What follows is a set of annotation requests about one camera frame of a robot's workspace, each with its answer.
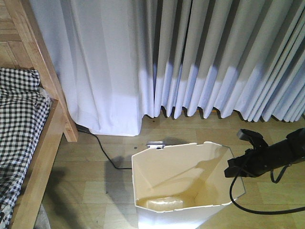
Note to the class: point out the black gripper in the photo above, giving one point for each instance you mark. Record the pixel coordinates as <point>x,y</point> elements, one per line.
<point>253,163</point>

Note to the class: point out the white trash bin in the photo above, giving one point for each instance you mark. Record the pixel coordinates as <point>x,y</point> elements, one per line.
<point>182,186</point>

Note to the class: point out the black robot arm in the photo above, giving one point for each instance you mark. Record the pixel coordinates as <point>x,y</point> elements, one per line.
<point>288,151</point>

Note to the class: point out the white floor power socket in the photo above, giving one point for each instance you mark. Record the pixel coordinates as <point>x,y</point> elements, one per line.
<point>155,144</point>

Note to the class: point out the white curtain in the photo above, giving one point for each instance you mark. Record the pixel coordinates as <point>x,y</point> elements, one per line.
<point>119,60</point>

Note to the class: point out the round grey yellow rug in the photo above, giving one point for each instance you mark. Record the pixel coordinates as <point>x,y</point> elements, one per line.
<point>42,220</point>

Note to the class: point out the black white checkered bedding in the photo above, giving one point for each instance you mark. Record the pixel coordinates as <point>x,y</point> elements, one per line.
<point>23,113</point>

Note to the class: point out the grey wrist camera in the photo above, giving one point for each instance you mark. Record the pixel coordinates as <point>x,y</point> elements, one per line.
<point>250,136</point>

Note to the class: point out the wooden bed frame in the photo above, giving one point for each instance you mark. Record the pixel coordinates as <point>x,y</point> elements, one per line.
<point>22,47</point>

